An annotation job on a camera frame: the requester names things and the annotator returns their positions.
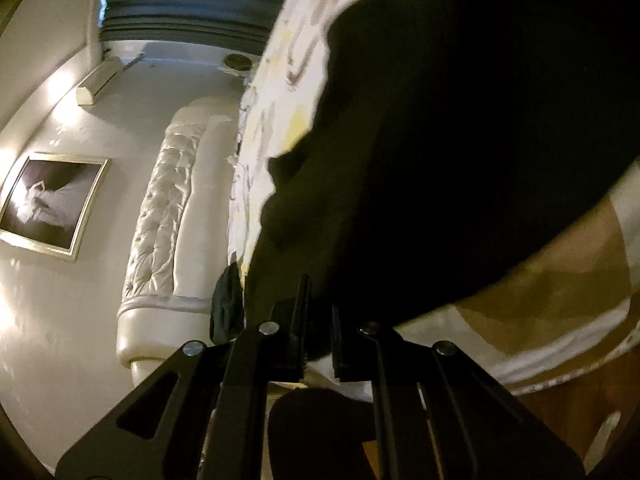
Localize white wall-mounted unit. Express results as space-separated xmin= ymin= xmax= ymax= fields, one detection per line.
xmin=76 ymin=56 xmax=123 ymax=106

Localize blue pleated curtain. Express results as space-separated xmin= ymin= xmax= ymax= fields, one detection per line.
xmin=97 ymin=0 xmax=306 ymax=56

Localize bed with patterned sheet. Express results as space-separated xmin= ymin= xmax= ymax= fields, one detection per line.
xmin=227 ymin=0 xmax=640 ymax=396

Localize small black cloth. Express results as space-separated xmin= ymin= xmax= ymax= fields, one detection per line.
xmin=209 ymin=262 xmax=246 ymax=346

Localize framed black and white picture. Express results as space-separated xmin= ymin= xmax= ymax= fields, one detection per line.
xmin=0 ymin=152 xmax=112 ymax=263

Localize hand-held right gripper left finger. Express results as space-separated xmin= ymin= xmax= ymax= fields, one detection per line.
xmin=55 ymin=275 xmax=312 ymax=480

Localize black pants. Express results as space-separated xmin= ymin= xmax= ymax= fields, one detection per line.
xmin=248 ymin=0 xmax=640 ymax=480

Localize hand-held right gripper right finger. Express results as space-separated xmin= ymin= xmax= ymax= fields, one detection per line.
xmin=331 ymin=305 xmax=586 ymax=480

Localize white tufted leather headboard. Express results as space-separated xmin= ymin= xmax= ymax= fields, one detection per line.
xmin=116 ymin=99 xmax=246 ymax=386

